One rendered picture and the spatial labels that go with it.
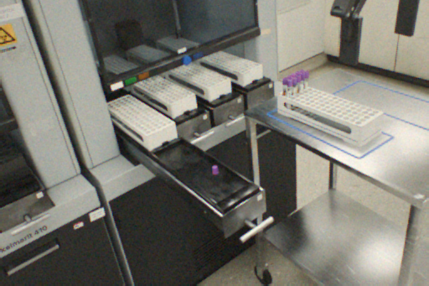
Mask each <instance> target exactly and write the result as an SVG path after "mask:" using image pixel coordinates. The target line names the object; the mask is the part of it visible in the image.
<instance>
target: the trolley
mask: <svg viewBox="0 0 429 286"><path fill-rule="evenodd" d="M308 87H312V88H313V89H315V90H318V91H323V92H325V93H328V94H332V95H334V96H338V97H341V98H343V99H345V100H350V101H352V102H355V103H359V104H361V105H363V106H365V107H370V108H373V109H376V110H379V111H381V112H383V113H384V116H383V122H382V129H381V134H380V135H379V136H376V137H375V138H373V139H372V140H370V141H369V142H367V143H366V144H365V145H363V146H362V147H357V146H355V145H352V144H351V143H348V142H345V141H344V140H343V139H342V138H338V137H336V136H333V135H332V134H329V133H326V132H324V131H322V130H320V129H316V128H315V127H312V126H309V125H307V124H306V123H305V122H300V121H298V120H295V119H293V118H292V117H286V116H283V115H282V114H281V113H278V110H277V96H276V97H273V98H272V99H270V100H268V101H264V102H263V103H262V104H258V105H256V106H255V107H252V108H251V109H248V110H245V111H244V117H245V122H246V137H247V153H248V161H249V169H250V177H251V181H252V182H253V183H255V184H257V185H258V186H260V176H259V166H258V157H257V147H256V123H257V124H259V125H260V126H263V127H264V128H266V129H269V130H270V131H272V132H273V133H276V134H277V135H279V136H282V137H283V138H286V139H288V140H289V141H290V142H293V143H295V144H296V145H299V146H301V147H302V148H305V149H306V150H308V151H309V152H312V153H315V154H316V155H318V156H319V157H321V158H324V159H326V160H327V161H329V169H328V185H329V187H328V190H327V191H326V192H325V193H324V194H322V195H320V196H319V197H317V198H316V199H315V200H313V201H311V202H310V203H308V204H306V205H305V206H303V207H302V208H301V209H299V210H297V211H296V212H293V214H291V215H290V216H288V217H287V218H286V219H283V221H280V222H278V223H277V224H276V225H274V226H273V227H272V228H270V229H268V230H267V231H264V233H263V229H262V230H261V231H259V232H257V233H256V234H255V241H256V255H257V265H256V266H255V275H256V277H257V278H258V281H260V282H261V284H264V285H266V286H268V285H270V284H271V282H272V278H271V274H270V272H269V271H268V264H267V263H266V262H265V253H264V241H266V242H267V243H268V244H270V245H271V246H272V247H274V248H275V249H276V250H277V251H278V252H279V253H280V254H281V255H283V256H284V257H285V258H287V259H288V260H289V261H290V262H292V263H293V264H294V265H296V266H297V268H300V269H301V271H302V272H304V273H305V274H306V275H307V276H308V277H309V278H311V279H312V280H313V281H314V282H315V283H317V284H318V285H319V286H429V242H426V241H424V240H423V239H421V233H422V229H423V226H424V219H425V215H426V209H427V206H428V205H429V96H427V95H424V94H421V93H420V92H415V91H411V90H409V89H405V88H402V87H399V86H394V85H391V84H389V83H384V82H383V81H378V80H374V79H372V78H369V77H367V76H366V77H365V76H362V75H359V74H355V73H353V72H350V71H347V70H342V69H339V68H336V69H334V70H332V71H329V72H328V73H326V74H324V75H321V76H319V77H318V78H314V79H312V80H311V81H309V82H308ZM338 166H339V167H340V168H342V169H345V170H346V171H349V172H350V173H352V174H355V175H356V176H358V177H360V178H362V179H364V180H366V181H368V182H370V183H371V184H372V185H376V186H377V187H379V188H381V189H382V190H384V191H387V192H389V193H391V194H392V195H394V196H396V197H398V198H401V199H402V200H404V201H406V202H408V203H409V204H411V208H410V211H409V220H408V224H407V228H406V229H405V228H402V227H401V226H399V225H396V224H395V223H394V222H392V221H389V220H388V219H387V218H384V217H383V216H382V215H380V214H377V213H376V212H375V211H372V210H371V209H370V208H368V207H366V206H364V205H363V204H360V203H359V202H358V201H356V200H353V199H352V198H350V197H348V196H347V195H346V194H343V193H342V192H340V191H339V190H336V184H337V171H338Z"/></svg>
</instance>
